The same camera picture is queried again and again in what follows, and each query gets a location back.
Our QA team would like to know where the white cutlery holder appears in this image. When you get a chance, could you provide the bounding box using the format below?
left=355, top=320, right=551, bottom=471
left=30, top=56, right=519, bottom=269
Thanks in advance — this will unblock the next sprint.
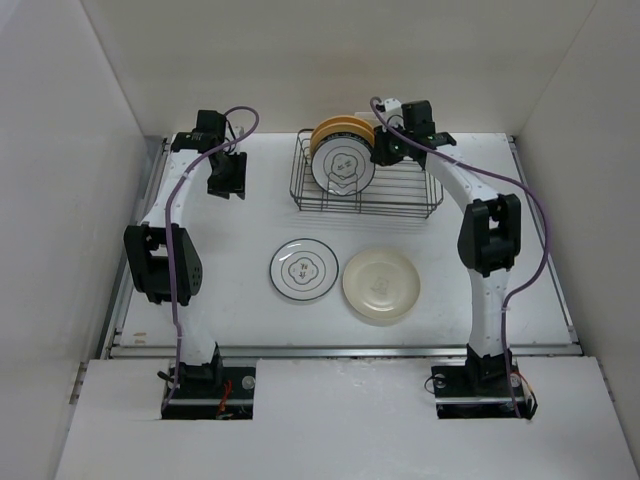
left=354, top=111, right=379, bottom=125

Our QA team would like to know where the white plate green rim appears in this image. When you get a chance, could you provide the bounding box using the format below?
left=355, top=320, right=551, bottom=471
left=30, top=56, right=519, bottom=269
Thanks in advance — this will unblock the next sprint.
left=269, top=238, right=340, bottom=302

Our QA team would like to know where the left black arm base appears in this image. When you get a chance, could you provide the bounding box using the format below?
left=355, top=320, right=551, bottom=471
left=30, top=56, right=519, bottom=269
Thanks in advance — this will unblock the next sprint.
left=157, top=358, right=256, bottom=421

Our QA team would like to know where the metal wire dish rack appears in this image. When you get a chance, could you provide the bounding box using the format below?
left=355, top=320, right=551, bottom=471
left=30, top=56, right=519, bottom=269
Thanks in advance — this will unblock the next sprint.
left=289, top=129, right=444, bottom=219

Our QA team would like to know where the yellow plate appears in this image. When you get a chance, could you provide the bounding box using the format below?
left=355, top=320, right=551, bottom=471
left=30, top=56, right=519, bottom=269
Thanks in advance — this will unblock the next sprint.
left=310, top=123, right=374, bottom=154
left=313, top=115, right=374, bottom=134

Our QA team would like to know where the front yellow plate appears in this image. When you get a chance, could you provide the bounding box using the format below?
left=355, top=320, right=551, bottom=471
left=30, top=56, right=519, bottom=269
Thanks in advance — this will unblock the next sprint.
left=310, top=123, right=374, bottom=154

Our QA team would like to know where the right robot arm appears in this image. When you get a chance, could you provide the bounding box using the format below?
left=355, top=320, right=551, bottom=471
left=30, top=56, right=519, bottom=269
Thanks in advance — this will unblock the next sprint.
left=370, top=97, right=521, bottom=394

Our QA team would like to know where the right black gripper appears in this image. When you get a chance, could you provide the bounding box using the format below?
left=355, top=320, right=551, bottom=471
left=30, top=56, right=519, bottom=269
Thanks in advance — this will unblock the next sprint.
left=369, top=121, right=412, bottom=166

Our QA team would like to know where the cream plate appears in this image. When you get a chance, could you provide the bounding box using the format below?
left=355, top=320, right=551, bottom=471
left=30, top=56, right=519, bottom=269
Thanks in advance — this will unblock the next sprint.
left=342, top=247, right=421, bottom=327

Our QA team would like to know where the rear yellow plate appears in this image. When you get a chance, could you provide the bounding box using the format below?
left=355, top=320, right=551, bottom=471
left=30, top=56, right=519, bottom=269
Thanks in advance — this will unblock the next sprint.
left=313, top=115, right=374, bottom=134

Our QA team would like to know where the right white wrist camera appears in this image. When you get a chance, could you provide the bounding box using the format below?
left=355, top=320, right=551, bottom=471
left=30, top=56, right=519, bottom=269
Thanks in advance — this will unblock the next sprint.
left=373, top=98, right=404, bottom=128

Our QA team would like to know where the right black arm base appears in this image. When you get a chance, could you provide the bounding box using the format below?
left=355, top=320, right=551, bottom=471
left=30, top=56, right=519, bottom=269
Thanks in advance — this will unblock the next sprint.
left=424, top=363, right=538, bottom=420

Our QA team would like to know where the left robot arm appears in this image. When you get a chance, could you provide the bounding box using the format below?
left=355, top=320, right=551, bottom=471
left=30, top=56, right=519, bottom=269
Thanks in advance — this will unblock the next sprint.
left=123, top=110, right=247, bottom=397

